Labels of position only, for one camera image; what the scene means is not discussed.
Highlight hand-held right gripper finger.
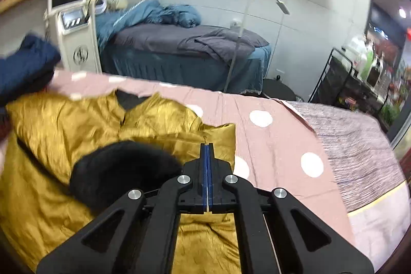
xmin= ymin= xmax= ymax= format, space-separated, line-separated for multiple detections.
xmin=36 ymin=143 xmax=209 ymax=274
xmin=208 ymin=143 xmax=375 ymax=274

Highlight golden robe with black collar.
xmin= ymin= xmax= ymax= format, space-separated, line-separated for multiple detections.
xmin=0 ymin=89 xmax=245 ymax=274

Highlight navy blue folded clothes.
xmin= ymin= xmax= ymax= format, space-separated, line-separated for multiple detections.
xmin=0 ymin=34 xmax=61 ymax=102

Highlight pink polka dot bed sheet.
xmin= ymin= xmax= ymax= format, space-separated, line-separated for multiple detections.
xmin=0 ymin=70 xmax=408 ymax=269

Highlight black round stool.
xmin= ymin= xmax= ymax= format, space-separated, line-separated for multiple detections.
xmin=261 ymin=78 xmax=298 ymax=101

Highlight teal massage bed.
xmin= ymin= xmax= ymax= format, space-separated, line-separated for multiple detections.
xmin=96 ymin=0 xmax=273 ymax=95

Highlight grey blanket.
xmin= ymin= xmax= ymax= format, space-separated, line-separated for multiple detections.
xmin=109 ymin=24 xmax=269 ymax=67

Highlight purple striped blanket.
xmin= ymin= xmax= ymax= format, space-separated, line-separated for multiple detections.
xmin=284 ymin=101 xmax=407 ymax=214

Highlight black trolley cart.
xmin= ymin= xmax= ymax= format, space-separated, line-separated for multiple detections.
xmin=307 ymin=48 xmax=391 ymax=131

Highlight white beauty machine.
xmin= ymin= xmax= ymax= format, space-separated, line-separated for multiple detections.
xmin=43 ymin=0 xmax=103 ymax=74

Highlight white floor lamp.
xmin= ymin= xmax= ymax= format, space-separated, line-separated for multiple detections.
xmin=223 ymin=0 xmax=291 ymax=93

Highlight white plastic bottle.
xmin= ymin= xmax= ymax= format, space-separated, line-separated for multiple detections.
xmin=345 ymin=36 xmax=367 ymax=64

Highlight green plastic bottle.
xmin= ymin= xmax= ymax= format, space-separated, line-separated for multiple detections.
xmin=361 ymin=48 xmax=377 ymax=79

